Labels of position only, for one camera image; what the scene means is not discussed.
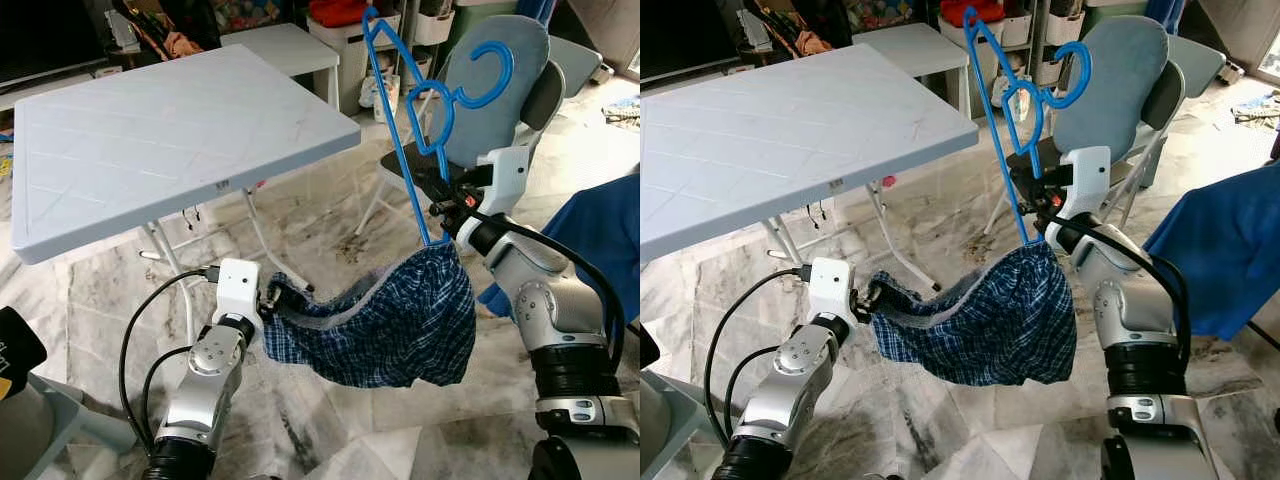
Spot blue plastic hanger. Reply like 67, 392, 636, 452
962, 5, 1093, 246
362, 5, 516, 246

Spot black television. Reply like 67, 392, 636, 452
640, 0, 741, 81
0, 0, 113, 86

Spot black office chair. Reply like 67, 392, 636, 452
108, 0, 206, 61
745, 0, 833, 59

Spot white drawer shelf unit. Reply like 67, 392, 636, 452
1030, 0, 1086, 46
405, 0, 456, 46

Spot pale blue kids chair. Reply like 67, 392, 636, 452
640, 370, 706, 476
0, 375, 136, 480

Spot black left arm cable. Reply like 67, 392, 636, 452
140, 345, 196, 446
722, 345, 786, 441
118, 265, 221, 456
700, 262, 813, 456

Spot white plastic folding table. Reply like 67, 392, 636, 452
10, 42, 363, 346
640, 42, 981, 269

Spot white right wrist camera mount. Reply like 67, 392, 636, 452
1060, 147, 1113, 226
478, 145, 531, 216

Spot white lidded bin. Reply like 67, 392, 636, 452
305, 15, 379, 116
935, 18, 1006, 111

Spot grey metal folding chair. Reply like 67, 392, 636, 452
355, 60, 566, 236
985, 60, 1186, 236

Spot blue seat cushion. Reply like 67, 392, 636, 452
1050, 15, 1171, 166
440, 15, 553, 171

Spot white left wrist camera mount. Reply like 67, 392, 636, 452
808, 258, 856, 326
213, 258, 263, 323

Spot red cloth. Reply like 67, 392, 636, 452
308, 0, 371, 29
940, 0, 1001, 26

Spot diaper pack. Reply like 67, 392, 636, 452
990, 72, 1031, 113
360, 75, 401, 123

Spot white low side table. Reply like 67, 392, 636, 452
220, 22, 343, 109
852, 22, 973, 116

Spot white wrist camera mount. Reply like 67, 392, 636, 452
213, 258, 263, 323
1060, 147, 1113, 226
808, 258, 856, 326
478, 145, 531, 216

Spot black printed shirt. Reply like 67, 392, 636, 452
0, 305, 49, 401

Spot blue plaid shorts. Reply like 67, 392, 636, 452
868, 240, 1079, 389
262, 240, 478, 391

